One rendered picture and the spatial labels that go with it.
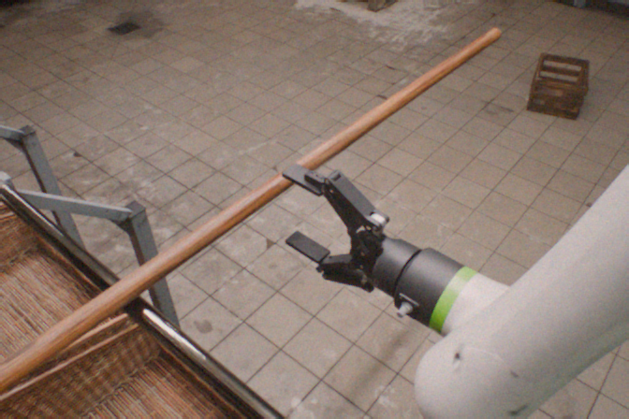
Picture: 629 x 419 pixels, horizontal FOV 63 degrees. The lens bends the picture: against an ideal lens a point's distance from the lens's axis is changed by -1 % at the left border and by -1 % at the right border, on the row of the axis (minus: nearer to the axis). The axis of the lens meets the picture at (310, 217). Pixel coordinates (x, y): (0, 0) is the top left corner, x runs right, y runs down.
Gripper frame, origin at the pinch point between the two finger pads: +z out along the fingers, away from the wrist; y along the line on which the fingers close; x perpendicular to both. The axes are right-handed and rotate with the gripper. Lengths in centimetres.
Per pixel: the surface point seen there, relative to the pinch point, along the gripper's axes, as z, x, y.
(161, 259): 5.4, -20.3, -1.6
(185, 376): 25, -13, 60
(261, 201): 4.4, -2.7, -0.6
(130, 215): 43.4, -5.8, 23.7
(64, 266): 79, -14, 60
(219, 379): -11.7, -26.1, 1.6
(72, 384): 34, -34, 47
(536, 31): 85, 381, 119
